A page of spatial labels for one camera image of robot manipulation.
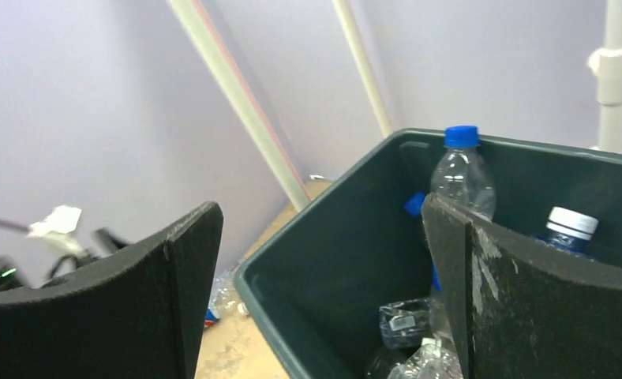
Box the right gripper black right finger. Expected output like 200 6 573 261
422 194 622 378

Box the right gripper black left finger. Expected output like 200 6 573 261
0 201 223 378

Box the water bottle blue label cap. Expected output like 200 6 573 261
534 206 599 259

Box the large pepsi bottle blue label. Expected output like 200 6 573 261
430 126 496 346

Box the clear crushed bottle blue label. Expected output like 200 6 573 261
204 268 249 328

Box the clear pocari sweat bottle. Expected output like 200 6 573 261
364 296 463 378

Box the small pepsi bottle blue cap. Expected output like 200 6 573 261
403 192 426 218

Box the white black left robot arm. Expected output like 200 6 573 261
0 227 130 292

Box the dark green trash bin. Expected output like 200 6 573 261
235 129 622 378

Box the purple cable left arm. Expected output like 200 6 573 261
0 215 32 235

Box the white pvc pipe frame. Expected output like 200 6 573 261
167 0 622 213

